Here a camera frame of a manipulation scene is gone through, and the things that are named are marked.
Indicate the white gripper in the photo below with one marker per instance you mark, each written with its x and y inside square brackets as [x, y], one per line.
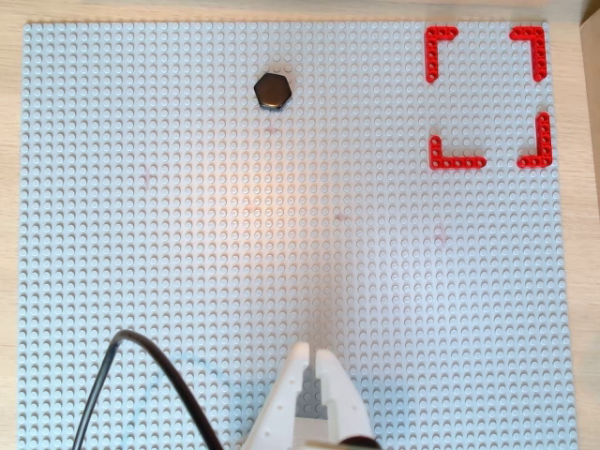
[281, 412]

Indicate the black hexagonal Lego piece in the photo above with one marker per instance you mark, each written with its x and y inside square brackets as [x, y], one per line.
[272, 91]

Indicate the grey Lego baseplate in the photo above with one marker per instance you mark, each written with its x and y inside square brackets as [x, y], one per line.
[328, 211]

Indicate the red L-shaped Lego beam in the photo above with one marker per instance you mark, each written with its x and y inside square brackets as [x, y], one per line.
[540, 56]
[431, 56]
[457, 162]
[544, 140]

